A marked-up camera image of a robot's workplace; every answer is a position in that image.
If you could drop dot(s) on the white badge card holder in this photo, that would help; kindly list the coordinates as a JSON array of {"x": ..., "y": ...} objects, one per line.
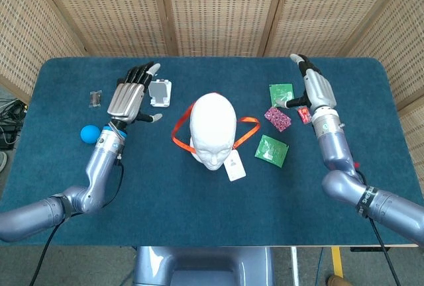
[{"x": 235, "y": 167}]

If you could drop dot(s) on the blue ball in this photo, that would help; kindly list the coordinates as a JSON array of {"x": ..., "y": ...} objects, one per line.
[{"x": 89, "y": 134}]

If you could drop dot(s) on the green sachet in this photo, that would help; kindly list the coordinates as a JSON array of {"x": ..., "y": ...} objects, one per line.
[
  {"x": 271, "y": 150},
  {"x": 281, "y": 90}
]

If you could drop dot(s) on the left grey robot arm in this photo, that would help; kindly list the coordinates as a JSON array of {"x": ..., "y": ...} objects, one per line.
[{"x": 102, "y": 160}]

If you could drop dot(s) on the woven bamboo folding screen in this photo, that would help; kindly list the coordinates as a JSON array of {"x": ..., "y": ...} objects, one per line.
[{"x": 218, "y": 8}]

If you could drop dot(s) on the dark blue felt table cover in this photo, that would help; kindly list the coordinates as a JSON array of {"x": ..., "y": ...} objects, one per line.
[{"x": 165, "y": 206}]

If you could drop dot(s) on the grey robot torso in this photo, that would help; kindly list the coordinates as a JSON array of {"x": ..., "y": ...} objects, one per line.
[{"x": 155, "y": 266}]

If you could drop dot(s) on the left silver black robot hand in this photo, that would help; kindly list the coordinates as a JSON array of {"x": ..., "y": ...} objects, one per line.
[{"x": 126, "y": 99}]

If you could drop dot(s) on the brown shoe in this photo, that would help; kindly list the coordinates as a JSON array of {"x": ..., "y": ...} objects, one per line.
[{"x": 339, "y": 281}]

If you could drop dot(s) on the white foam mannequin head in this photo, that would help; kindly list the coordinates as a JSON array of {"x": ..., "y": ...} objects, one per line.
[{"x": 213, "y": 123}]

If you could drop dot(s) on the white table leg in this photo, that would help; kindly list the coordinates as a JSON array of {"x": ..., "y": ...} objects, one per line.
[{"x": 295, "y": 266}]

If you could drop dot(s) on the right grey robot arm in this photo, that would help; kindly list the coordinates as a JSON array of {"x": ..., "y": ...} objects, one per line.
[{"x": 334, "y": 147}]

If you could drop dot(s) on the white phone stand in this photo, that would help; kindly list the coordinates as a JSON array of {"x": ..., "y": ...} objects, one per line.
[{"x": 160, "y": 90}]

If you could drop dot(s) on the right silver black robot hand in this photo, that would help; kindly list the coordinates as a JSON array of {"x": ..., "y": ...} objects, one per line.
[{"x": 319, "y": 90}]

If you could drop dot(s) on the red candy packet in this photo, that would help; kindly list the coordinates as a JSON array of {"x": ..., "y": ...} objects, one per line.
[{"x": 304, "y": 115}]

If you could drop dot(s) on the pink patterned sachet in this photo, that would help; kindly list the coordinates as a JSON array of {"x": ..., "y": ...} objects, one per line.
[{"x": 277, "y": 118}]

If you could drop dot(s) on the clear packet brown snack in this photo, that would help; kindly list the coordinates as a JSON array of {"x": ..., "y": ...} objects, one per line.
[{"x": 95, "y": 99}]

